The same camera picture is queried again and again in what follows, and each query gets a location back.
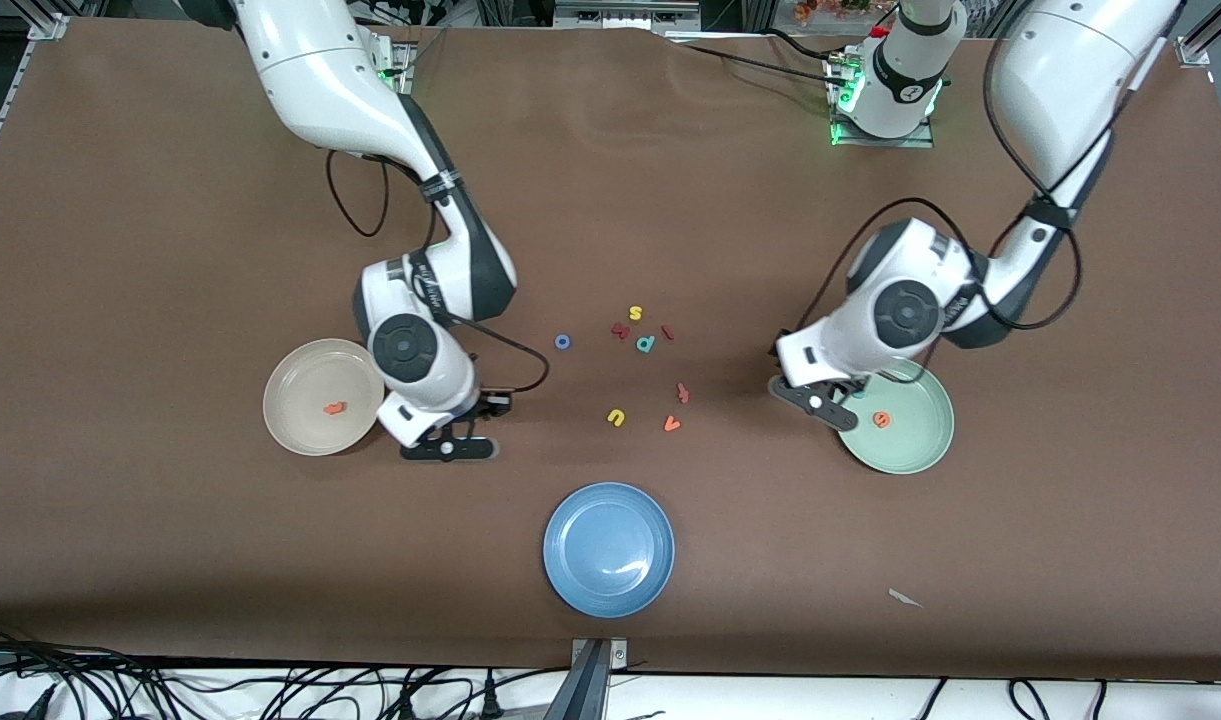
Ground green round plate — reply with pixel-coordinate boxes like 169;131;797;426
836;358;955;475

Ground beige round plate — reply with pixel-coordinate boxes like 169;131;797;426
263;339;384;457

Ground blue round plate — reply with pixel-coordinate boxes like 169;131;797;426
543;482;676;619

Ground brown table cover sheet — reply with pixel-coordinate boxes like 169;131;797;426
0;18;1221;681

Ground grey metal strut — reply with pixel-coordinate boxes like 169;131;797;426
543;642;611;720

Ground orange artificial flowers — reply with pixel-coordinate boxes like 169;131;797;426
793;0;871;23

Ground grey metal box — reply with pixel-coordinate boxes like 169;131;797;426
553;0;701;23

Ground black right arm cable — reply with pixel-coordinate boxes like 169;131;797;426
327;150;551;399

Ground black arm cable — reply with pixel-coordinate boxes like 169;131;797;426
795;20;1083;346
327;150;551;399

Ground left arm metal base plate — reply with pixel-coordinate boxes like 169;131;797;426
830;55;936;149

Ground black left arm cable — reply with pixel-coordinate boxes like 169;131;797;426
795;20;1083;346

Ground metal table edge bracket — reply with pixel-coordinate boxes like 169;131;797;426
570;638;629;669

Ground black base cable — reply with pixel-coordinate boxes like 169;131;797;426
670;28;843;86

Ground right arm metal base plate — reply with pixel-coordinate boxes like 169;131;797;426
375;35;416;96

